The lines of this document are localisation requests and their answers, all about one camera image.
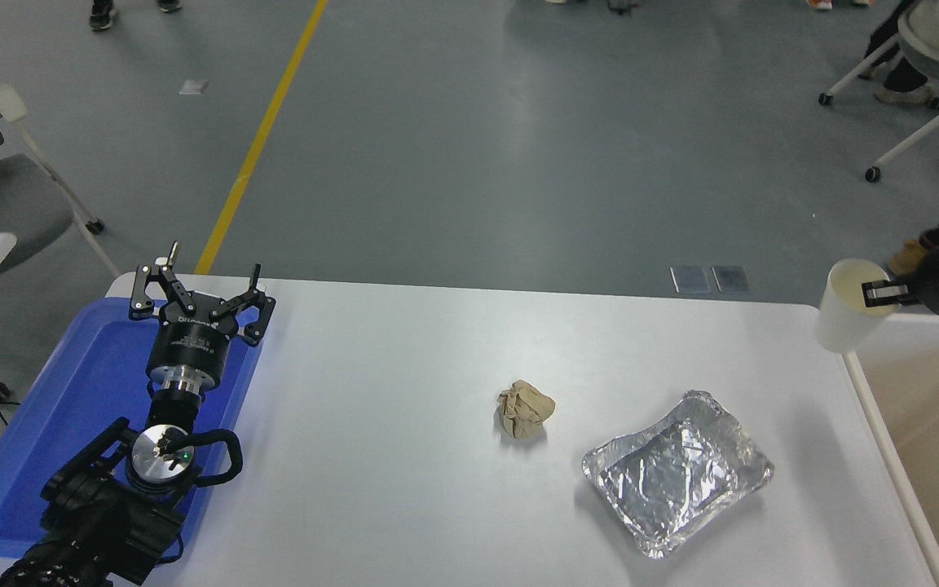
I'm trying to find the metal floor plate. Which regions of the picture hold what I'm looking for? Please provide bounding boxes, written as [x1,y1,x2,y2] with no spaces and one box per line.
[670,266,712,294]
[712,265,752,294]

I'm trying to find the blue plastic tray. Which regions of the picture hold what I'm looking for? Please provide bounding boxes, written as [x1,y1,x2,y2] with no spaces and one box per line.
[0,298,265,559]

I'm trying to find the silver foil tray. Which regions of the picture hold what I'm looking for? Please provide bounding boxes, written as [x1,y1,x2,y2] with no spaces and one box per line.
[582,389,775,560]

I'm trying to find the white paper cup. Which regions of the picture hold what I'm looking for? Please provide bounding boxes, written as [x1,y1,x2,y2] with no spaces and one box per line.
[813,258,899,354]

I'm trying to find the crumpled tan paper ball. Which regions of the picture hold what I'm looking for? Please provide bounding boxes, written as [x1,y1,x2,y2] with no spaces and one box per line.
[496,378,557,439]

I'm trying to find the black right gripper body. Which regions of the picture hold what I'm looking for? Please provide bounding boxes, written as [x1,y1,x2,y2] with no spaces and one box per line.
[913,241,939,320]

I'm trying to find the white wheeled chair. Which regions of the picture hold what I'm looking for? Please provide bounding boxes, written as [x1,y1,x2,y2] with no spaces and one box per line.
[818,34,902,107]
[865,82,939,183]

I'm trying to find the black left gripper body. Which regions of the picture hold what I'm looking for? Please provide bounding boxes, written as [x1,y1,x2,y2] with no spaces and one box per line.
[148,304,239,384]

